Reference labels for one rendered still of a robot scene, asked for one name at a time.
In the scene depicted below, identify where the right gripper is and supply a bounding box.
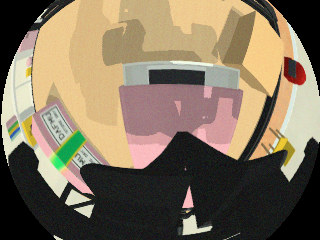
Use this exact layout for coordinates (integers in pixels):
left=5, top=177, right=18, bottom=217
left=179, top=207, right=195, bottom=217

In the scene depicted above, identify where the tan rectangular box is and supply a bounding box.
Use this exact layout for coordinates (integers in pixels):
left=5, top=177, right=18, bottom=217
left=222, top=11, right=284, bottom=97

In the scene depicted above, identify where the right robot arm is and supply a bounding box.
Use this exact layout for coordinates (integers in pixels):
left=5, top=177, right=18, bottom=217
left=175, top=214, right=184, bottom=235

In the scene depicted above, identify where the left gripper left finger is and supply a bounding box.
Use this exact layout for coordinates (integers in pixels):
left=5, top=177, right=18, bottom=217
left=80, top=132, right=191, bottom=227

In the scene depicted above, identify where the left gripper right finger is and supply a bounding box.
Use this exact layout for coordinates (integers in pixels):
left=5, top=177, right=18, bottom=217
left=183, top=131, right=288, bottom=229

